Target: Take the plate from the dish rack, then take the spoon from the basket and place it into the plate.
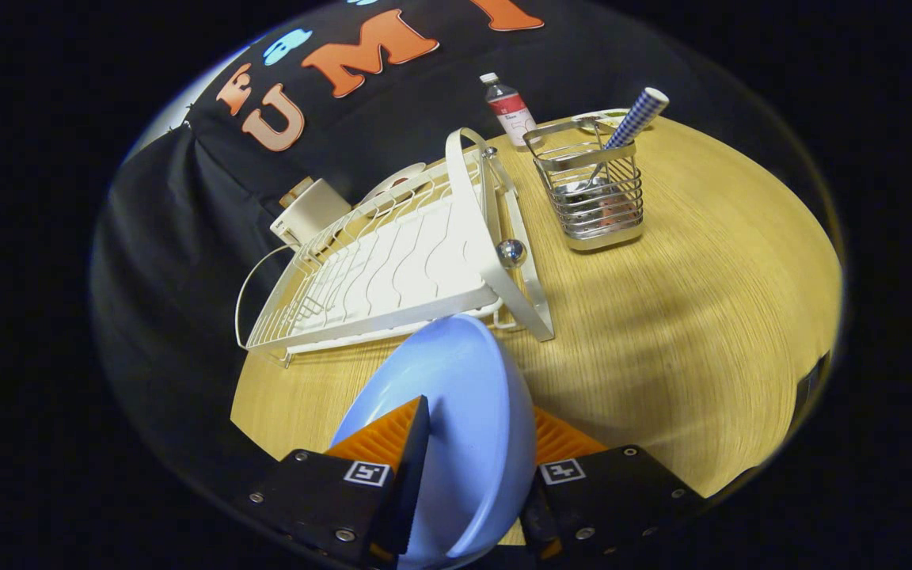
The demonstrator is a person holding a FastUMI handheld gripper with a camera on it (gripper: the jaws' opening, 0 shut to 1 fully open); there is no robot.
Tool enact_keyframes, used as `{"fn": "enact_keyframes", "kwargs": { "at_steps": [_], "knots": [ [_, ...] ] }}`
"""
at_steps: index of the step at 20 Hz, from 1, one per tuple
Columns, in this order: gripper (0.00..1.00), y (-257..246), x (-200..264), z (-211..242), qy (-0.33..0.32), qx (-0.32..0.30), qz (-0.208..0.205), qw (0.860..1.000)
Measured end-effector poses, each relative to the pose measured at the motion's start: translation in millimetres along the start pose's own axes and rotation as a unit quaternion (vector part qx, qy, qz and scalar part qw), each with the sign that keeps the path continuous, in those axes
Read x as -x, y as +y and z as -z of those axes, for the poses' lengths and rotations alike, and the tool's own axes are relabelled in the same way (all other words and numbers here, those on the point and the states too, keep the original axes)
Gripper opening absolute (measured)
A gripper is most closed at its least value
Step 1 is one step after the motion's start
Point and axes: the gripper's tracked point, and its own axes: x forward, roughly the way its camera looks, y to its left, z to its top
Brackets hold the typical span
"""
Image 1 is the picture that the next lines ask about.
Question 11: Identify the white toaster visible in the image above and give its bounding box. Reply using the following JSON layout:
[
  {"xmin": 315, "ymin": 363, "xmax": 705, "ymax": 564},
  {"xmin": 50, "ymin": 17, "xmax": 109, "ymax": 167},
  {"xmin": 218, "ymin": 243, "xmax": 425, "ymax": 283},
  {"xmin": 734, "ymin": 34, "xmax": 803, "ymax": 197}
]
[{"xmin": 270, "ymin": 178, "xmax": 352, "ymax": 248}]

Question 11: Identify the white divided dish with beans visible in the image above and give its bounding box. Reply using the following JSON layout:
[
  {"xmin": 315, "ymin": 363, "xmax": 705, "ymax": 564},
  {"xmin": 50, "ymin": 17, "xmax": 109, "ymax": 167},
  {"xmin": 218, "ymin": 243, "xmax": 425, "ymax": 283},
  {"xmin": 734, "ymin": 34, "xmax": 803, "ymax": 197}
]
[{"xmin": 571, "ymin": 108, "xmax": 631, "ymax": 132}]

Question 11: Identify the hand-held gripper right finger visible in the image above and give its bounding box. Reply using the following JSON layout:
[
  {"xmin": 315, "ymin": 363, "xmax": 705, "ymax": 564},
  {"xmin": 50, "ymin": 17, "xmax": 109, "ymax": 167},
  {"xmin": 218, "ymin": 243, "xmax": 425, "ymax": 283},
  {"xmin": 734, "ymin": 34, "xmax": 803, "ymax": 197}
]
[{"xmin": 519, "ymin": 405, "xmax": 704, "ymax": 563}]

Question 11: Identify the bread slice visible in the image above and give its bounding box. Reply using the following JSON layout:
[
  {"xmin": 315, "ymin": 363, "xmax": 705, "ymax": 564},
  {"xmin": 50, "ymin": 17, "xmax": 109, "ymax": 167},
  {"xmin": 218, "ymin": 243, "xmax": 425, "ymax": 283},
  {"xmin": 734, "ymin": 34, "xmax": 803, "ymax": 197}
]
[{"xmin": 280, "ymin": 176, "xmax": 316, "ymax": 208}]

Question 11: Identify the light blue plate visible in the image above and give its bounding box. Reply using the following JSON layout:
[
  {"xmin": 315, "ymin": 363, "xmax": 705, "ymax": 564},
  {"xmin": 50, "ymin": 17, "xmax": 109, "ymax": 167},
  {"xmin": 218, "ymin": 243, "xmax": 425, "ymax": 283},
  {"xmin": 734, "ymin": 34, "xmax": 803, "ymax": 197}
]
[{"xmin": 329, "ymin": 313, "xmax": 538, "ymax": 570}]

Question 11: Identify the clear bottle with red label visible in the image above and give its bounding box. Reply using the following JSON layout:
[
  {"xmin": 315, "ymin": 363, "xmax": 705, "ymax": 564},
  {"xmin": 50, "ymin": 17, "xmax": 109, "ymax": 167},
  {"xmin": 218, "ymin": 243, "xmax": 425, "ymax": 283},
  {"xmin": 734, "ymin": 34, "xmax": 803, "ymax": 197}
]
[{"xmin": 480, "ymin": 73, "xmax": 538, "ymax": 148}]

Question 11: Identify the white plate with red food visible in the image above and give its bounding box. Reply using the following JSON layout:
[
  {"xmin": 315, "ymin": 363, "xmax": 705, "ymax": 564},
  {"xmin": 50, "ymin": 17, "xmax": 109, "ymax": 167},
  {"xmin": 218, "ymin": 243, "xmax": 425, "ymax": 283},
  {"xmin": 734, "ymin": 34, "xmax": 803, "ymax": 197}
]
[{"xmin": 361, "ymin": 162, "xmax": 428, "ymax": 207}]

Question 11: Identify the metal wire cutlery basket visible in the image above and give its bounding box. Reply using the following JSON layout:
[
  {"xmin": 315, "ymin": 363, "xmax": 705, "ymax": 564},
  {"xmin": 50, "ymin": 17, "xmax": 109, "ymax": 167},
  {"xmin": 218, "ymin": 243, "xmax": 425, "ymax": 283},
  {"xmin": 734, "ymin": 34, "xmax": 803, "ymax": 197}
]
[{"xmin": 522, "ymin": 117, "xmax": 645, "ymax": 253}]

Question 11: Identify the white wire dish rack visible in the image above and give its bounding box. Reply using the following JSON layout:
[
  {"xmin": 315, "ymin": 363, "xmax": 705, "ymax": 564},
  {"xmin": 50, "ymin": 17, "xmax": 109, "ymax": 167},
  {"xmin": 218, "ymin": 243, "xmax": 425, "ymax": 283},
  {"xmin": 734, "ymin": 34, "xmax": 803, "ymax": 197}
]
[{"xmin": 234, "ymin": 127, "xmax": 556, "ymax": 369}]

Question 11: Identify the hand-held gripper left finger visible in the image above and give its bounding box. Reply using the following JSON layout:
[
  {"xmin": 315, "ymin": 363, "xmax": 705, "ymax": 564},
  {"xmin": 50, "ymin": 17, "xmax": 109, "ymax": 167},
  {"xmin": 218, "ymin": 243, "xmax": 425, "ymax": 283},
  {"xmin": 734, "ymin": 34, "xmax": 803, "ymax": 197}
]
[{"xmin": 238, "ymin": 394, "xmax": 431, "ymax": 567}]

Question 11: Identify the black backdrop cloth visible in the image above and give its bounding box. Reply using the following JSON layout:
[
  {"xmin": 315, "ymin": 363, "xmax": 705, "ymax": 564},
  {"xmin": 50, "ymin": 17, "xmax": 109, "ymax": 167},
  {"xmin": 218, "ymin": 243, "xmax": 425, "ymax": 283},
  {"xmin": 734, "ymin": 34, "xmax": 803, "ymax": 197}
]
[{"xmin": 90, "ymin": 0, "xmax": 742, "ymax": 476}]

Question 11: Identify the spoon with checkered handle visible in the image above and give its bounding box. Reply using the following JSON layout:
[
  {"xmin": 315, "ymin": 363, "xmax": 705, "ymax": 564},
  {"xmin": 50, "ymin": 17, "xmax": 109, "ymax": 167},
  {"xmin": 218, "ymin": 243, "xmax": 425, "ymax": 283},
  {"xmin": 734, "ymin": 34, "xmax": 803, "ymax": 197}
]
[{"xmin": 575, "ymin": 87, "xmax": 671, "ymax": 199}]

